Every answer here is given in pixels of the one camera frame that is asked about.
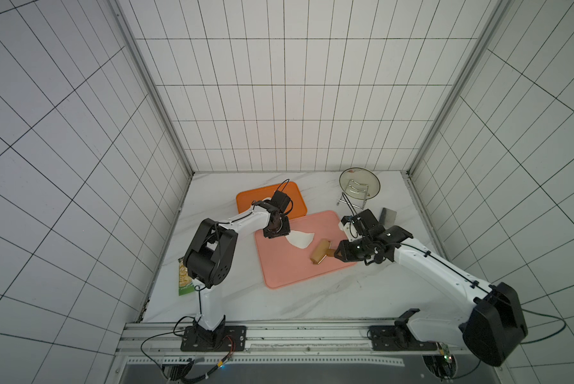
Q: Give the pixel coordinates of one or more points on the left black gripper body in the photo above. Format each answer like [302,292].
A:
[281,228]

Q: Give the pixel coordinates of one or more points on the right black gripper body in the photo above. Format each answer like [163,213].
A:
[347,250]

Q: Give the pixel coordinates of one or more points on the wooden dough roller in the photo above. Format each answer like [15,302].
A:
[323,251]

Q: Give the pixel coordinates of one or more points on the white dough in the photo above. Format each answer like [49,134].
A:
[300,240]

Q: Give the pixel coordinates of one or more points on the pink silicone mat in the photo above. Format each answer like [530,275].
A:
[284,264]

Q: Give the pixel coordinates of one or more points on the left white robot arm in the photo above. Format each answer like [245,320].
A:
[210,255]

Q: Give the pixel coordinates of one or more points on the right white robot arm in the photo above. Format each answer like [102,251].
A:
[486,319]

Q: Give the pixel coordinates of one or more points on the orange silicone mat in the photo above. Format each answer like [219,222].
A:
[245,199]

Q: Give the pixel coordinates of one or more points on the green orange flour packet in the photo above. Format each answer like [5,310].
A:
[185,282]

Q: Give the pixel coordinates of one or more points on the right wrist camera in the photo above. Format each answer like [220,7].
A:
[350,231]

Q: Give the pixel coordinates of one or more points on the black handled metal scraper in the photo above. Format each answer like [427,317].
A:
[387,217]

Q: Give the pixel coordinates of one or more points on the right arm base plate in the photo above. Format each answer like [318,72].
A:
[398,336]

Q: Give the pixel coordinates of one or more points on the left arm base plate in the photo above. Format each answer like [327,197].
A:
[223,339]

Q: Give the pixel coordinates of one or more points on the aluminium mounting rail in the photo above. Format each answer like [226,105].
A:
[294,351]

